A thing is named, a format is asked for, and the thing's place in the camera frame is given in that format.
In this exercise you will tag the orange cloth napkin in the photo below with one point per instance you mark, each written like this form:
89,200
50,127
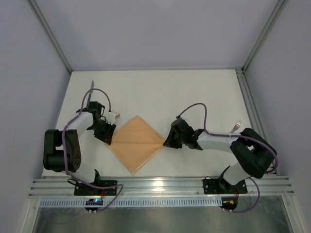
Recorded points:
135,143

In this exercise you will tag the left aluminium frame post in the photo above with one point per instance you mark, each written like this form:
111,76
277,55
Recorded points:
46,28

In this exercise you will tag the aluminium rail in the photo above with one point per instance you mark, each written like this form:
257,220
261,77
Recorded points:
249,102
156,186

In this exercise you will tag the right small connector board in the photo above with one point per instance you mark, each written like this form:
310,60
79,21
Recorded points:
229,204

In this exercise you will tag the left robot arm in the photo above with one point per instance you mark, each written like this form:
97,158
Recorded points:
62,151

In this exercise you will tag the left small controller board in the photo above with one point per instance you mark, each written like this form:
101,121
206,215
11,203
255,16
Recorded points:
93,205

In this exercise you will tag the aluminium frame post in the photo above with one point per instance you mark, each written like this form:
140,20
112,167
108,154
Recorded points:
270,22
46,28

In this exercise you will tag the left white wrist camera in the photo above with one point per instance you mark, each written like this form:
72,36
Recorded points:
111,117

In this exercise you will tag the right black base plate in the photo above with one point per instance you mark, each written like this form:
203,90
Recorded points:
220,186

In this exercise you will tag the fork with green handle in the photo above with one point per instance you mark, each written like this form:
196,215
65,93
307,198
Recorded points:
237,126

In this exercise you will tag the slotted grey cable duct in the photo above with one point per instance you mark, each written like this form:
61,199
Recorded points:
133,202

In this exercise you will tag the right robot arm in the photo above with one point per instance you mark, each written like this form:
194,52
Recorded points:
254,155

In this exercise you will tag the right aluminium frame post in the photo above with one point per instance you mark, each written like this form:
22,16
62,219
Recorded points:
270,22

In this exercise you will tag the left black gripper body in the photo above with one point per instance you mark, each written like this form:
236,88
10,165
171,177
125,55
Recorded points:
103,128

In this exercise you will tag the aluminium front rail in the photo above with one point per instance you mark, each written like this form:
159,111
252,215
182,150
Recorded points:
156,186

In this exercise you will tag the knife with green handle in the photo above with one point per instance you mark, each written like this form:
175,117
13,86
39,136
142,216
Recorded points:
90,93

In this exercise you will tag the right side aluminium rail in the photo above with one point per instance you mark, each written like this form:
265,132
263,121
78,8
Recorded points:
249,102

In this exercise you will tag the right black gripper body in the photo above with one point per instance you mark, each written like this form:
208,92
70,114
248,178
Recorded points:
175,135

